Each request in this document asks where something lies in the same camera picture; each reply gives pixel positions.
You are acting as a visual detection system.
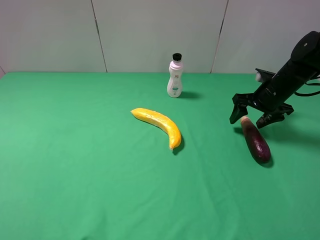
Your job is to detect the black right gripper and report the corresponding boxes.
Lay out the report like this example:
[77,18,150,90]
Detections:
[229,74,294,129]

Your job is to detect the purple eggplant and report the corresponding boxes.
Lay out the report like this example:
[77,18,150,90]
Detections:
[240,116,271,165]

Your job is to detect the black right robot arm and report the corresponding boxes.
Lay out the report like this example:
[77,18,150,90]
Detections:
[229,31,320,129]

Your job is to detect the white bottle black cap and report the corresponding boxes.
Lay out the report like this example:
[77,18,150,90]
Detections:
[166,53,184,98]

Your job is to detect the yellow banana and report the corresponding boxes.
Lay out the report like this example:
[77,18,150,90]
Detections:
[130,107,182,150]

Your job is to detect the green tablecloth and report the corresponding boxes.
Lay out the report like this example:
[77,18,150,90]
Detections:
[0,72,320,240]

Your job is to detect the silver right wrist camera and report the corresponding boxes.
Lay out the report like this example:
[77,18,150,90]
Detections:
[255,68,275,83]

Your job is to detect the black right camera cable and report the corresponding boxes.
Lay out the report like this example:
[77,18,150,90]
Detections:
[293,71,320,97]

